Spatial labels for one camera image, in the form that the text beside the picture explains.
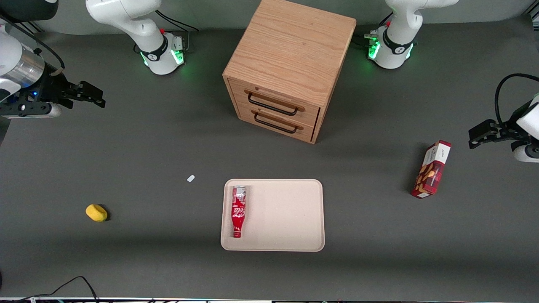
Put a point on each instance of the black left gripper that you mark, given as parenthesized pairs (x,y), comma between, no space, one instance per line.
(506,128)

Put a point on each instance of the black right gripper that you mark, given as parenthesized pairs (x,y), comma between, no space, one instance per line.
(53,87)

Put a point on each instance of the red coke bottle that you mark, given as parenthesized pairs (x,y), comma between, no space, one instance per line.
(238,210)

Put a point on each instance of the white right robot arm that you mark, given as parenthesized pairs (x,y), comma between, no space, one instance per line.
(126,17)

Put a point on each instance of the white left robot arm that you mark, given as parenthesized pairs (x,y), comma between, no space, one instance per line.
(396,46)

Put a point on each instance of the beige plastic tray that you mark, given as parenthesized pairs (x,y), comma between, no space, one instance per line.
(286,219)

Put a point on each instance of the red snack box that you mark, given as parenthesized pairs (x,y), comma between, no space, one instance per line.
(431,172)

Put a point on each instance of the yellow lemon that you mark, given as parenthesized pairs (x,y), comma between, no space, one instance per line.
(96,213)

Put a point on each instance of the wooden drawer front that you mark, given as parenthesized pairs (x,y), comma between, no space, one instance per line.
(311,115)
(305,132)

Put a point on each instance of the wooden drawer cabinet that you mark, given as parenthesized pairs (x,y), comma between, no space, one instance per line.
(290,46)

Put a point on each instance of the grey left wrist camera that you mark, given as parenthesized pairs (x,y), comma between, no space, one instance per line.
(526,153)

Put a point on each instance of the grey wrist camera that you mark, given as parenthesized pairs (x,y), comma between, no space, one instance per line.
(526,153)
(29,109)

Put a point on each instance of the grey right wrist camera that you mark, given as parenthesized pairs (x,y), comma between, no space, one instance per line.
(29,109)

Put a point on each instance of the aluminium frame rail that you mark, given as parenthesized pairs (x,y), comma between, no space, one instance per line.
(31,27)

